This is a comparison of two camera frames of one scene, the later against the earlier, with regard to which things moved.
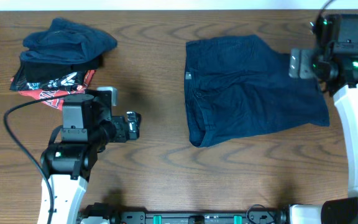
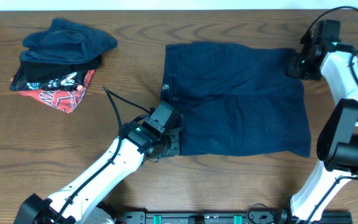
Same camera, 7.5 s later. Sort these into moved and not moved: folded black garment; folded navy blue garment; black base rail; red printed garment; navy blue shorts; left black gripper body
Moved: left black gripper body; navy blue shorts
Not moved: folded black garment; folded navy blue garment; black base rail; red printed garment
